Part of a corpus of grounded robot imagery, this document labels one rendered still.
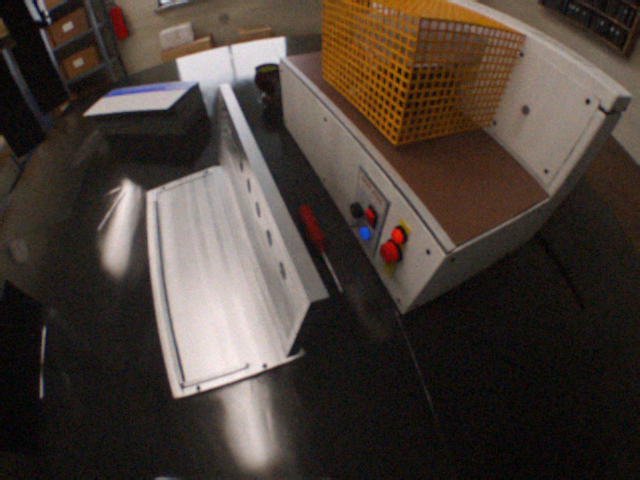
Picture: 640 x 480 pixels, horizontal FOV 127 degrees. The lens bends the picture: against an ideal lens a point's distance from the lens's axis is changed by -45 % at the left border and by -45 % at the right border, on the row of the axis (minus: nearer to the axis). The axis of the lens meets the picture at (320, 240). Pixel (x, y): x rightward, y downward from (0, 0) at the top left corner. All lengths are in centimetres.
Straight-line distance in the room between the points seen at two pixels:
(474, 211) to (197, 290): 42
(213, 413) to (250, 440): 7
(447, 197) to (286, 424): 37
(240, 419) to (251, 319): 15
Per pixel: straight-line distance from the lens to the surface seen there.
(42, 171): 124
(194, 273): 50
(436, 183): 36
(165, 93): 89
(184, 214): 59
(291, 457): 44
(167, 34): 354
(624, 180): 143
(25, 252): 94
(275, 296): 37
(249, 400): 44
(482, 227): 34
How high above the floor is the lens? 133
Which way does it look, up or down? 56 degrees down
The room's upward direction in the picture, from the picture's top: straight up
